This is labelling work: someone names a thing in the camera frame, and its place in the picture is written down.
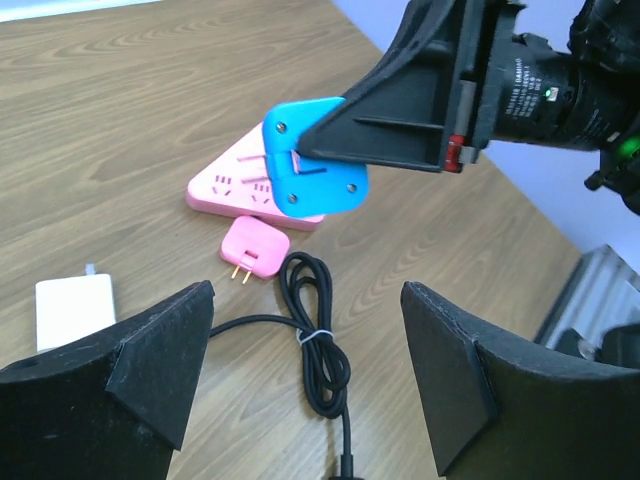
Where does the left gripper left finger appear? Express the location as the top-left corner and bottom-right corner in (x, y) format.
(1, 281), (214, 479)

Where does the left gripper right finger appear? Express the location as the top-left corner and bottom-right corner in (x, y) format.
(401, 282), (639, 479)

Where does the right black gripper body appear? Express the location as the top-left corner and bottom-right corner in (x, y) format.
(452, 1), (639, 165)

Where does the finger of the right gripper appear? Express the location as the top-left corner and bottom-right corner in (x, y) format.
(344, 1), (468, 100)
(297, 64), (452, 172)

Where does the blue plug adapter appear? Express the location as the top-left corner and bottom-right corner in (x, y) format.
(262, 97), (369, 218)

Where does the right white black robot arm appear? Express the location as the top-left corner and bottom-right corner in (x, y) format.
(297, 0), (639, 211)

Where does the small pink plug adapter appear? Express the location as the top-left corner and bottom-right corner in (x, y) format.
(220, 216), (290, 284)

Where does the white charger block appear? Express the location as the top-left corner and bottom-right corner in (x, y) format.
(35, 263), (116, 353)

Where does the pink triangular power socket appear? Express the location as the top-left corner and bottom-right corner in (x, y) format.
(185, 124), (324, 231)

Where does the black power strip cord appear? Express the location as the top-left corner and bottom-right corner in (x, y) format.
(208, 251), (357, 480)

